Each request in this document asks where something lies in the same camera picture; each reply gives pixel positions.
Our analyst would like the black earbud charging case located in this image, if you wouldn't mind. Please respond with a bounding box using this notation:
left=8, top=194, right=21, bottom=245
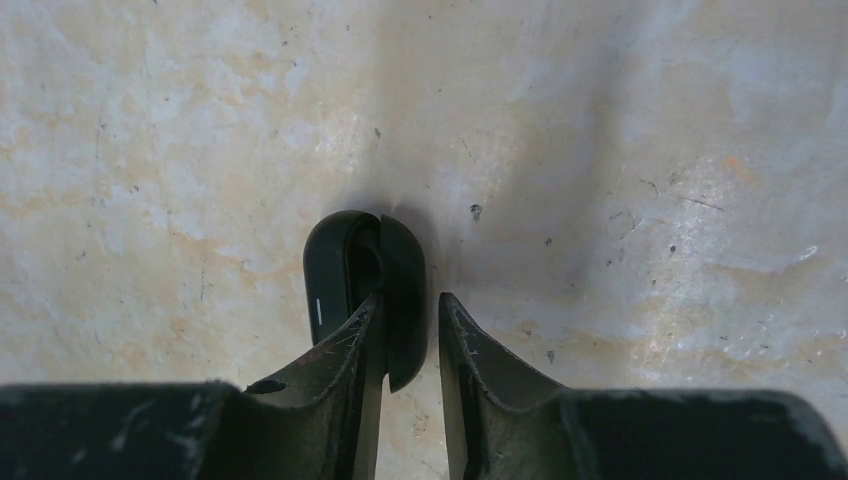
left=303, top=210, right=428, bottom=393

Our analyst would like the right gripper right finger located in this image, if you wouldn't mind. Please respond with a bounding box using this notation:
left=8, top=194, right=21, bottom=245
left=438, top=292, right=847, bottom=479

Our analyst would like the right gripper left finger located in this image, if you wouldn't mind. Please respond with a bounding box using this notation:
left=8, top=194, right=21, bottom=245
left=1, top=294, right=386, bottom=479

